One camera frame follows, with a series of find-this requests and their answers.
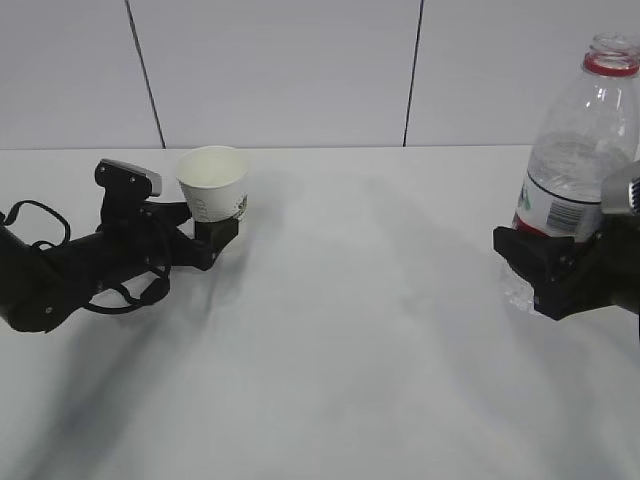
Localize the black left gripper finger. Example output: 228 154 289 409
144 201 192 225
193 217 239 270

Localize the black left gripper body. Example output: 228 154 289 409
98 201 198 288

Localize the white paper cup green logo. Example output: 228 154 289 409
176 146 249 223

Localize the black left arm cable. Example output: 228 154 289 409
0 199 174 316

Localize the clear water bottle red label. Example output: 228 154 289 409
509 33 639 315

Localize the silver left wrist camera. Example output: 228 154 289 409
94 159 163 200

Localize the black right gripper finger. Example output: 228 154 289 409
493 226 580 300

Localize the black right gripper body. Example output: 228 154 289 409
532 220 639 320

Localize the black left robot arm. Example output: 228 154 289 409
1 201 239 333

